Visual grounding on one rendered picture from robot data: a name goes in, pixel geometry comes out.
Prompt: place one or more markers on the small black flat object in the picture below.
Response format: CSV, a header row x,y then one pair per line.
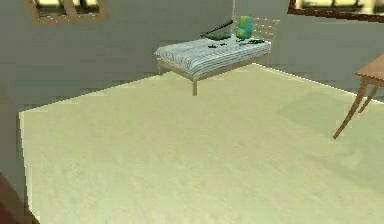
x,y
213,46

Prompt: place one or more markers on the dark green folded cloth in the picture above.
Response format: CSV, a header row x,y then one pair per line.
x,y
219,36

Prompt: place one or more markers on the black baseball bat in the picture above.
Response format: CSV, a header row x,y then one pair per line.
x,y
218,28

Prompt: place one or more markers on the dark green flat object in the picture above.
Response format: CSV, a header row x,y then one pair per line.
x,y
255,41

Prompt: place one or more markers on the green teal backpack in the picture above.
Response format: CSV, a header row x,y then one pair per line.
x,y
244,26

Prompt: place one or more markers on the light wood framed window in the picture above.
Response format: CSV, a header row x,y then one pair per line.
x,y
66,10

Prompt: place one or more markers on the brown wooden table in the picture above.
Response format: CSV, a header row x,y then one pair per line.
x,y
366,85

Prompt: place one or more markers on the dark wood framed window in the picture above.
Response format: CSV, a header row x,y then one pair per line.
x,y
336,9

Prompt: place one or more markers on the dark brown wooden furniture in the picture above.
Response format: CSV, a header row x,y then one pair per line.
x,y
11,203

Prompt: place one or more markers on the striped wooden frame bed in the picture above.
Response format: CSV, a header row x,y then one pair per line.
x,y
206,56

